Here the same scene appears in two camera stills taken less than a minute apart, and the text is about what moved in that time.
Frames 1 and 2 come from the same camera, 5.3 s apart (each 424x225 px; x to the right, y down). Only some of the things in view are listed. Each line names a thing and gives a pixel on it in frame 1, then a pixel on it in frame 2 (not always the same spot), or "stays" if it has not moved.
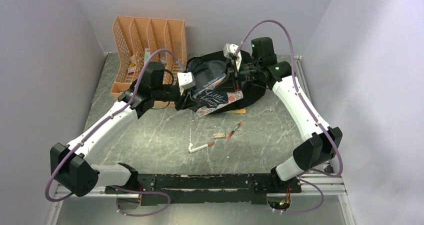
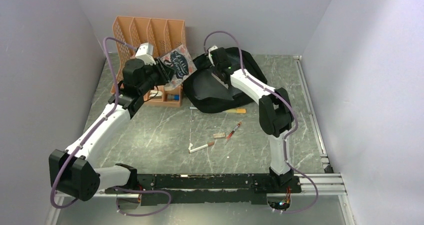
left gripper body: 180,99 → 158,75
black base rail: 156,189 stays
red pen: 232,132 stays
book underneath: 214,97 → 181,65
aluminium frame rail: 331,185 stays
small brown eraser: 219,135 stays
